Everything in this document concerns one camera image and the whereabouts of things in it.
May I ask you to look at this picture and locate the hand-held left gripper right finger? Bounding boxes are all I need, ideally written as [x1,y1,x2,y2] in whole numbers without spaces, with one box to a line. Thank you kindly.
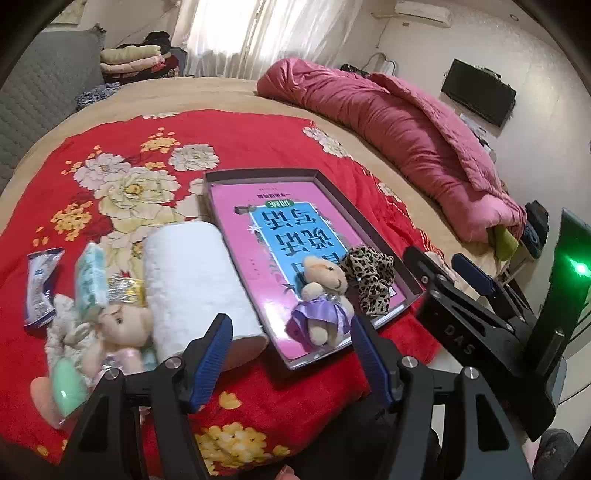
[350,315,532,480]

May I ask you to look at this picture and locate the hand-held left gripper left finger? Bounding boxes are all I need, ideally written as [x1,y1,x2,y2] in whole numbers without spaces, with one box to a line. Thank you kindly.
[60,315,234,480]

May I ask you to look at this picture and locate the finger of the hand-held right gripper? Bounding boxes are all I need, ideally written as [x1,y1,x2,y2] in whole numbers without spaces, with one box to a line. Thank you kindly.
[404,244,456,302]
[451,252,533,327]

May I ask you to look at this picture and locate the plush bear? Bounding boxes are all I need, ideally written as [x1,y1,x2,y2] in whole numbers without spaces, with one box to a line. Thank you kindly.
[46,295,153,384]
[285,255,355,347]

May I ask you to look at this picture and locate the green white tissue pack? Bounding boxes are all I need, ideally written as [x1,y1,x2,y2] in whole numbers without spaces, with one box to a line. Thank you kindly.
[74,242,112,319]

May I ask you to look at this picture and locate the green makeup sponge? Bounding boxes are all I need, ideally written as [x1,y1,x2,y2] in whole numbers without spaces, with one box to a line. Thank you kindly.
[50,357,90,414]

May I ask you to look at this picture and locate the pink makeup sponge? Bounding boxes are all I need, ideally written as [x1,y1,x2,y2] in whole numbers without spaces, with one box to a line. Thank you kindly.
[30,376,70,430]

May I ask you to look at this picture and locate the dark grey cardboard box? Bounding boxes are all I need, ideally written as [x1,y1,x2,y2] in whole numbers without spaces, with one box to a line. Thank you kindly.
[203,168,426,372]

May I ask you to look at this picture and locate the green cloth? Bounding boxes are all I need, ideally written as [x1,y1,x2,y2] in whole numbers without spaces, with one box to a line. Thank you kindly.
[489,224,520,261]

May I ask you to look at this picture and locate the leopard print scrunchie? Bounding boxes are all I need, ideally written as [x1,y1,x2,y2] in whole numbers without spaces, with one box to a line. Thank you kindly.
[341,246,395,317]

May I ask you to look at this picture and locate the dark blue clothes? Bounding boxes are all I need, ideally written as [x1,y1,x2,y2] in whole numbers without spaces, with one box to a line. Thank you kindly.
[524,200,550,259]

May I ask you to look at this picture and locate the white towel roll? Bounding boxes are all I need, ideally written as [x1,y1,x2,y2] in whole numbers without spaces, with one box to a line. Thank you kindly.
[142,220,269,372]

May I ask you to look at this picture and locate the plush bear in purple dress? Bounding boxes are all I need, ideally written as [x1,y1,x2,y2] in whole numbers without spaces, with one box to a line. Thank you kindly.
[285,255,355,347]

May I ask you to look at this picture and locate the gold candy wrapper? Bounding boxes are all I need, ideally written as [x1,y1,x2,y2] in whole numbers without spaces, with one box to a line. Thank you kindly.
[106,274,146,305]

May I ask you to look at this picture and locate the pink and blue book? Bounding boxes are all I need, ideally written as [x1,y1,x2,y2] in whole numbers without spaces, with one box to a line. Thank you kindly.
[210,181,411,361]

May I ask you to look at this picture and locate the pink quilt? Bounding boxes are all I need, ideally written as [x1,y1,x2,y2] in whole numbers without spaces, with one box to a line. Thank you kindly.
[256,58,527,243]

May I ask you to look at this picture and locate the blue white plastic packet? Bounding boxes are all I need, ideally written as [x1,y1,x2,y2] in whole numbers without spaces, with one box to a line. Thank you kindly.
[23,248,66,329]

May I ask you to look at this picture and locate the red floral blanket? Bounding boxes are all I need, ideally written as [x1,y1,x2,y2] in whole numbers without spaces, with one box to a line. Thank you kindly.
[0,110,441,476]

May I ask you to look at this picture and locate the white air conditioner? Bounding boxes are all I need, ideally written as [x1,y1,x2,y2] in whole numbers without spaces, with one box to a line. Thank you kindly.
[394,0,453,24]

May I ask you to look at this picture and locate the beige bed sheet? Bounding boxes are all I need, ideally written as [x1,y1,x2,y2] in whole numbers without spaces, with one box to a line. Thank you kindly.
[0,76,509,278]

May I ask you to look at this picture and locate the white curtain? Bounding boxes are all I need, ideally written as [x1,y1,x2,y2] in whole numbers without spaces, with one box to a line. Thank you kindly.
[173,0,358,79]

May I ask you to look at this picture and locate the blue grey knitted cloth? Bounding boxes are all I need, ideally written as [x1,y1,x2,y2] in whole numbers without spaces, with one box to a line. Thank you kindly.
[76,82,121,109]

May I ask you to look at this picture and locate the dark clothing pile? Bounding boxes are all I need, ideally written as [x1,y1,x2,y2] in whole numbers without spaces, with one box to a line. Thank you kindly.
[145,31,188,78]

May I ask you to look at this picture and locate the grey quilted headboard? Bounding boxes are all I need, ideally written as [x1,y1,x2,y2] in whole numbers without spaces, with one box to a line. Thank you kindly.
[0,25,105,195]

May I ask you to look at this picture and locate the cream folded cloth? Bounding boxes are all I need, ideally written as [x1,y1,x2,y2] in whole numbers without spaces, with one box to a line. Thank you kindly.
[100,45,162,65]

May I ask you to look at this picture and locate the black wall television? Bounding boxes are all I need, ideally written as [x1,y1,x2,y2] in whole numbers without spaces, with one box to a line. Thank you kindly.
[441,58,517,127]

